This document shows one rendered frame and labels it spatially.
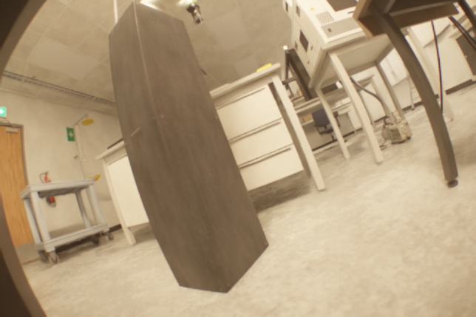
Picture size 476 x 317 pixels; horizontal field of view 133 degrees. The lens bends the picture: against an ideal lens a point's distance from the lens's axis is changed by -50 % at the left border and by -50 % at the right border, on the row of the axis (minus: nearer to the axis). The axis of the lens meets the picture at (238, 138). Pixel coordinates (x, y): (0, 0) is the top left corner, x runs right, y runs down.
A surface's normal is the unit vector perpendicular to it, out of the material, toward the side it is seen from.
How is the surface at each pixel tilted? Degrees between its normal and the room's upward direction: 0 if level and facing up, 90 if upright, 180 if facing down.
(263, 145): 90
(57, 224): 90
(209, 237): 90
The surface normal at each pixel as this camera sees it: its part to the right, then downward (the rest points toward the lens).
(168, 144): 0.78, -0.38
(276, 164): -0.22, -0.07
